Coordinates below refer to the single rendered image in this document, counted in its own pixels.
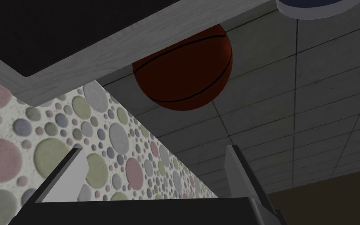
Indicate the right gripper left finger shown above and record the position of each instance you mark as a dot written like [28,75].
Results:
[69,178]

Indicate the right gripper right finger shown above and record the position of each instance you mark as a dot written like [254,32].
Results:
[242,175]

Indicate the white round ceiling lamp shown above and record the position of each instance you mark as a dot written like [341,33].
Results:
[316,8]

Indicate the orange basketball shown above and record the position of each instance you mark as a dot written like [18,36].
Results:
[186,73]

